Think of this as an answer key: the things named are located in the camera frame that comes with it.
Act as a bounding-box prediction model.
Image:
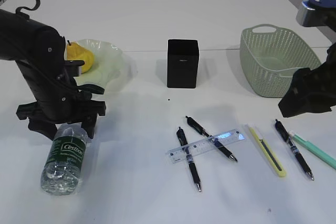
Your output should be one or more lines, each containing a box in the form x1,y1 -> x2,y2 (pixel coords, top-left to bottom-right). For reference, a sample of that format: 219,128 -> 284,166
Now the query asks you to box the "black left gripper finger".
28,119 -> 57,140
80,115 -> 97,139

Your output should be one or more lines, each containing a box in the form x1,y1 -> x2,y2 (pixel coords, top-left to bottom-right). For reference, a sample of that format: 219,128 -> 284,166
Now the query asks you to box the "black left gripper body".
16,60 -> 106,124

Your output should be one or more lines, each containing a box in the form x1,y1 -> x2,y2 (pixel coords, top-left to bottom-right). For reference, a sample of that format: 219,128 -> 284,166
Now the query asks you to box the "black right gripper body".
278,44 -> 335,118

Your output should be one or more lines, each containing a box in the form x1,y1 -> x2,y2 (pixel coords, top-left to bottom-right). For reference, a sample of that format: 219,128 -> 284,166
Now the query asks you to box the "clear water bottle green label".
40,124 -> 89,196

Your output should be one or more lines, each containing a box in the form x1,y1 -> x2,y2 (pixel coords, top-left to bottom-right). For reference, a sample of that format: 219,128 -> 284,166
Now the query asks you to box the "yellow pear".
66,41 -> 95,73

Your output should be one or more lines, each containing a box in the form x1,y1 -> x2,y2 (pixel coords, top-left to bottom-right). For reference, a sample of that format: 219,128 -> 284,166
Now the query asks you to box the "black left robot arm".
1,10 -> 106,140

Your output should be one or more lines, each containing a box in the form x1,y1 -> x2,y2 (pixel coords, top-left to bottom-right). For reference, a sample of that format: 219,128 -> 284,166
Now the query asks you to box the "black gel pen right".
275,119 -> 314,181

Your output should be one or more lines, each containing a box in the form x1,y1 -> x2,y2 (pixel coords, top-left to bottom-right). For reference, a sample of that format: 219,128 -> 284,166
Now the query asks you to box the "black gel pen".
275,119 -> 314,181
176,127 -> 202,192
186,116 -> 238,162

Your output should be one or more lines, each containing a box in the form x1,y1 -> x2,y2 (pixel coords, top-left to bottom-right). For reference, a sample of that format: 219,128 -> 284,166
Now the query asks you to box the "green woven plastic basket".
239,24 -> 321,98

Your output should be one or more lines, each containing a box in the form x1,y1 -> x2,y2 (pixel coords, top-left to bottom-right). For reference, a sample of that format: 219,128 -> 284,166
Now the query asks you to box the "pale green ruffled glass plate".
75,39 -> 125,90

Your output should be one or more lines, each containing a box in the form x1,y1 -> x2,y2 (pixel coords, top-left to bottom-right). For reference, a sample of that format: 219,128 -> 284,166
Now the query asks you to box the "mint green utility knife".
289,131 -> 336,169

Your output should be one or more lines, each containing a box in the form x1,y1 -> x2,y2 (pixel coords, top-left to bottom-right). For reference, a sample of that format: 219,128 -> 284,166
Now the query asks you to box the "yellow utility knife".
247,125 -> 287,177

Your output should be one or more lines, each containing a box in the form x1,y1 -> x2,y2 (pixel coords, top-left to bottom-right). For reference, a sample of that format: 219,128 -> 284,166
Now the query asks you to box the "clear plastic ruler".
166,129 -> 246,164

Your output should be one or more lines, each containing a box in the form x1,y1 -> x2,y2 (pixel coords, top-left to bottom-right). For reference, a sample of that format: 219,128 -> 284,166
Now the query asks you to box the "black gel pen left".
176,127 -> 202,192

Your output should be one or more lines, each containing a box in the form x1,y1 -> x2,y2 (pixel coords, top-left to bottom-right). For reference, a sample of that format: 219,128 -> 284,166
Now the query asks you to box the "black gel pen middle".
186,116 -> 238,162

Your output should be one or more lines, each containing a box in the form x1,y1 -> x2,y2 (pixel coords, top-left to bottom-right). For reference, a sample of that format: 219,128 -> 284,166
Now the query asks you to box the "black square pen holder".
167,39 -> 200,89

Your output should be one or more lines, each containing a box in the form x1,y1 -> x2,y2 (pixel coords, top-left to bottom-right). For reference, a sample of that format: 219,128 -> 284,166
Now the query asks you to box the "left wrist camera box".
65,60 -> 85,77

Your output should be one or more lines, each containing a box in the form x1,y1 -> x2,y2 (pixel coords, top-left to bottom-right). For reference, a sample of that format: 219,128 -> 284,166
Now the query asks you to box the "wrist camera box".
65,60 -> 85,77
296,0 -> 335,30

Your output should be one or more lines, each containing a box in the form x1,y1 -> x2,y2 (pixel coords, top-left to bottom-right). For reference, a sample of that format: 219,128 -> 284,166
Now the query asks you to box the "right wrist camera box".
296,0 -> 335,30

